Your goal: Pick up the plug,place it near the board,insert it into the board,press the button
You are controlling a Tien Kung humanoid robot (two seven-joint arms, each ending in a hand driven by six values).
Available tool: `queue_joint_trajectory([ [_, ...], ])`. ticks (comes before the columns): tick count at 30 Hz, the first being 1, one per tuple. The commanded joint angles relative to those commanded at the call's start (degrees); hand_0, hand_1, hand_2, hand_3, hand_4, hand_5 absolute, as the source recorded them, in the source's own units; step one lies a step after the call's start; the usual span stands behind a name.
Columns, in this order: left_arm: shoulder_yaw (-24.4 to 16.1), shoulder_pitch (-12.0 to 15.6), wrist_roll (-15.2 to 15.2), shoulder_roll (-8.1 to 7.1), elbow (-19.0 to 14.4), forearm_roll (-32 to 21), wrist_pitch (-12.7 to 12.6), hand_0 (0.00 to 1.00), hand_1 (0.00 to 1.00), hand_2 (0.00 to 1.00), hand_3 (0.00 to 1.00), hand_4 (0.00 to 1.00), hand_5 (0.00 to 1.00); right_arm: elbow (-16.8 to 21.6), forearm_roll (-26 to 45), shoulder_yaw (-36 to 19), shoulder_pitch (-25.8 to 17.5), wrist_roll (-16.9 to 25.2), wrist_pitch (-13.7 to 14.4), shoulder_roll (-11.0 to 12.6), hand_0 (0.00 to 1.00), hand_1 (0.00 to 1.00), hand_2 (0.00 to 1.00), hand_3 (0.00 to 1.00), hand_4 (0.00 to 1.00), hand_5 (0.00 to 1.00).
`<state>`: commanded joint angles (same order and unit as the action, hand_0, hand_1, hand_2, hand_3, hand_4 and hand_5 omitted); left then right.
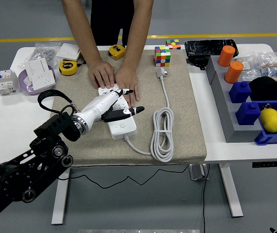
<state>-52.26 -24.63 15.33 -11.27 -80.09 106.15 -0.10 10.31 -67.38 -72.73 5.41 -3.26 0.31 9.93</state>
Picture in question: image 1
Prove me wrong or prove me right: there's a person's left hand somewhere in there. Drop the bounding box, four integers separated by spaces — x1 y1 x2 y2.
115 67 140 109

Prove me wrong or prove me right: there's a person's right hand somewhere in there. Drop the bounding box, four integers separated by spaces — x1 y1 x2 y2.
87 60 116 89

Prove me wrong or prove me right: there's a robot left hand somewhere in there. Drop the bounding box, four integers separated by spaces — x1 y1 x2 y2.
79 88 146 123

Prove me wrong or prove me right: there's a yellow square tape measure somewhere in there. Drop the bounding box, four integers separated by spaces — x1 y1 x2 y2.
108 44 127 61

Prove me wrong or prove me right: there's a white power strip with cord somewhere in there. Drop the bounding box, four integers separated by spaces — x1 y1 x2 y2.
98 67 175 163

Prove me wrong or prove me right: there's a black power adapter with cord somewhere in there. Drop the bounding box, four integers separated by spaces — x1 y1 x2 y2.
57 168 192 190

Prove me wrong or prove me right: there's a yellow round tape measure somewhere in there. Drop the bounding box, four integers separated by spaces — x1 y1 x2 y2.
59 59 88 76

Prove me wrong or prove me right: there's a large colourful puzzle cube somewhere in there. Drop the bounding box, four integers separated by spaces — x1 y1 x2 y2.
154 45 172 68

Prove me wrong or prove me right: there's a grey-brown mat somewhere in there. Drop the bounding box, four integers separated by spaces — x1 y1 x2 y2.
49 49 207 168

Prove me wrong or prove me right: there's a white table leg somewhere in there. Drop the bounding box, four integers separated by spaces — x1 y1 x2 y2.
219 163 244 217
51 169 71 225

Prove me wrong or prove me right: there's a person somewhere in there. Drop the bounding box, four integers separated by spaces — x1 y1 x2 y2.
90 0 136 47

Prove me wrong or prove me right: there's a small colourful puzzle cube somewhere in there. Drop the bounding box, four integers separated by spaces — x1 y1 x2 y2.
165 38 181 50

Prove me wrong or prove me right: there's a clear bag of screws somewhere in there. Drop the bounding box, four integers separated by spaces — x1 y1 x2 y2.
18 41 62 68

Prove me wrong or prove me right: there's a black table control panel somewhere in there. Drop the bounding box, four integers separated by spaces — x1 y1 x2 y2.
251 160 277 168

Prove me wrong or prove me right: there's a purple plate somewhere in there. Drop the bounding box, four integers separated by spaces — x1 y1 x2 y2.
18 65 57 95

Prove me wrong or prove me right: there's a black plastic tray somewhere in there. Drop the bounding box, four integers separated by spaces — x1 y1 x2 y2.
184 38 240 61

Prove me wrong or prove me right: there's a blue plastic bin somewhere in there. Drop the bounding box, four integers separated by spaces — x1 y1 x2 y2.
254 100 277 146

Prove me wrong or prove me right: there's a white circuit breaker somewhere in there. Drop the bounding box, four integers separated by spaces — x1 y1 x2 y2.
0 69 19 97

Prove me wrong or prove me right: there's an orange cylinder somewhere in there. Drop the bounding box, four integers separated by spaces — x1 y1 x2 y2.
224 61 244 84
217 45 236 67

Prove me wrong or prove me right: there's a grey stepped block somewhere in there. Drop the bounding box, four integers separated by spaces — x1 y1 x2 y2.
205 55 262 143

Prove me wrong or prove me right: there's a yellow lemon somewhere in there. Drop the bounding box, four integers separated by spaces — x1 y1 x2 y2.
259 108 277 133

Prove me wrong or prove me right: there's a blue block with knob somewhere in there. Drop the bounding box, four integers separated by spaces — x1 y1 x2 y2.
235 101 261 126
229 81 252 104

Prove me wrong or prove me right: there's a clear bag of small parts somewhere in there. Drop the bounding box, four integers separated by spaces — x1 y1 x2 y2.
234 55 262 83

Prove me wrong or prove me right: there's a black cloth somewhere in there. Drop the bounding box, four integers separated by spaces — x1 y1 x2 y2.
248 76 277 102

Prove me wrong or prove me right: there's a clear bag of resistors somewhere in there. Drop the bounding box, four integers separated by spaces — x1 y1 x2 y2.
258 51 277 82

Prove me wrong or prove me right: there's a white wall switch panel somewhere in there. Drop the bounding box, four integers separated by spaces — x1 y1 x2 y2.
55 43 82 62
28 57 50 82

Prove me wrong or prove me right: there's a white wall socket panel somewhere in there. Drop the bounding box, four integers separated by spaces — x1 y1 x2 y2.
31 70 57 90

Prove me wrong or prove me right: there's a black hanging cable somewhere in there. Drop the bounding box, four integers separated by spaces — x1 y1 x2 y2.
202 164 211 233

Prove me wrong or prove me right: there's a silver metal bracket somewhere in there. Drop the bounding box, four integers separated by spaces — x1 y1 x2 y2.
189 164 210 181

